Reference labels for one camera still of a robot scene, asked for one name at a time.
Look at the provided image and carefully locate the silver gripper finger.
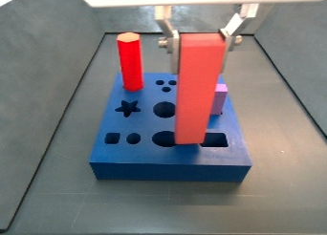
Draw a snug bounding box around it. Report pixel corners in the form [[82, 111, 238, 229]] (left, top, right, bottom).
[[218, 3, 258, 64], [154, 6, 180, 75]]

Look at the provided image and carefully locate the red rectangular block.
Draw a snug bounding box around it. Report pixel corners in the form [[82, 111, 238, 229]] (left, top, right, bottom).
[[174, 33, 225, 144]]

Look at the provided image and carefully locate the blue shape sorting board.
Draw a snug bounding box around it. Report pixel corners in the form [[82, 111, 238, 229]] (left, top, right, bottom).
[[89, 73, 252, 182]]

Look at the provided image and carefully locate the red hexagonal peg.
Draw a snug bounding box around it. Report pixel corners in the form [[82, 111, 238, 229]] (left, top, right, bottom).
[[116, 32, 142, 92]]

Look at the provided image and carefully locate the purple rectangular block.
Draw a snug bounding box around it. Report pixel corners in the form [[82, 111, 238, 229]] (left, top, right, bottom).
[[210, 84, 226, 116]]

